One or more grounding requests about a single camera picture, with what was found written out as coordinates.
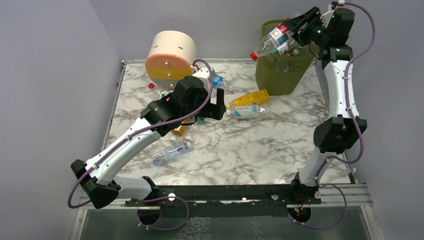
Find clear bottle blue label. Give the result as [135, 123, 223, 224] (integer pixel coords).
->
[213, 74, 229, 90]

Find red white label water bottle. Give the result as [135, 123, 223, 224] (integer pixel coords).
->
[250, 23, 294, 61]

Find white blue label tea bottle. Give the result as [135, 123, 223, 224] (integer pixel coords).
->
[226, 104, 271, 120]

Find red gold label bottle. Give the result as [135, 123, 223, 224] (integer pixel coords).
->
[171, 124, 189, 137]

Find yellow juice bottle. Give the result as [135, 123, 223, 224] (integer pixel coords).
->
[225, 89, 269, 109]

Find green mesh waste bin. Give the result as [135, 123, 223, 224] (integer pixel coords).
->
[254, 19, 319, 96]

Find round cream drawer cabinet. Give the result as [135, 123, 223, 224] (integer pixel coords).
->
[145, 30, 197, 90]

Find green cap water bottle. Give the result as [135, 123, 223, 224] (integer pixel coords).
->
[272, 42, 295, 57]

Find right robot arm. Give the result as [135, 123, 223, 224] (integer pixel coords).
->
[281, 0, 368, 201]

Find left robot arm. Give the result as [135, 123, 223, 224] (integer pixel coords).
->
[67, 75, 227, 209]

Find red label bottle top left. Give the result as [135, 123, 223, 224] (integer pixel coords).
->
[148, 83, 170, 100]

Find clear bottle pale blue cap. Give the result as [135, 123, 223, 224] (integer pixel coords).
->
[151, 141, 192, 165]

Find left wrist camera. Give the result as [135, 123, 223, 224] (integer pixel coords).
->
[192, 66, 215, 92]

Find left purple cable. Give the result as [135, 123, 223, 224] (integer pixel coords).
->
[67, 58, 216, 232]

